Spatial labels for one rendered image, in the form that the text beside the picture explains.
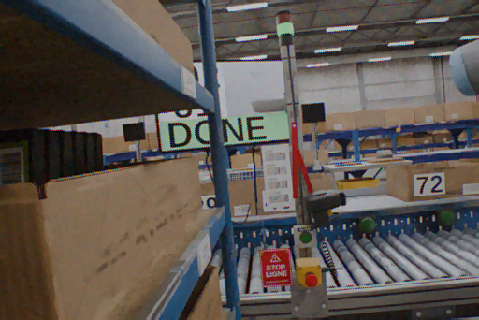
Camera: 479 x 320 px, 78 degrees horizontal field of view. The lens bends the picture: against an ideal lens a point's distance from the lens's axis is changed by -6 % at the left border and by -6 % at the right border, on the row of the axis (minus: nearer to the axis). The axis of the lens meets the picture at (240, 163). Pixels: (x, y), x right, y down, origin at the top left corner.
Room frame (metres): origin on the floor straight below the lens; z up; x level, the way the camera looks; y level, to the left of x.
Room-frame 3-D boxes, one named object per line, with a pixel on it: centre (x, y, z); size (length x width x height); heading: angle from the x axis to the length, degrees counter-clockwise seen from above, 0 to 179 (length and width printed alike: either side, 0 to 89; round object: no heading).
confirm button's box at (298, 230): (0.96, -0.18, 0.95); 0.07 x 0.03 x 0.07; 85
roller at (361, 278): (1.25, -0.42, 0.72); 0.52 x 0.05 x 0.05; 175
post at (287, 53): (0.99, -0.18, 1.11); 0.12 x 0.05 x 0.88; 85
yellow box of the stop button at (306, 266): (0.93, -0.21, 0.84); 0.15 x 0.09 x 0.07; 85
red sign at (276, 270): (0.97, -0.11, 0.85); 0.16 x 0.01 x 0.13; 85
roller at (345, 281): (1.25, -0.35, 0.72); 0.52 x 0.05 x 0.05; 175
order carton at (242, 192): (1.75, 0.13, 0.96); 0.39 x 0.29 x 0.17; 85
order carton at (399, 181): (1.65, -1.04, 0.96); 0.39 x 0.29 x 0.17; 85
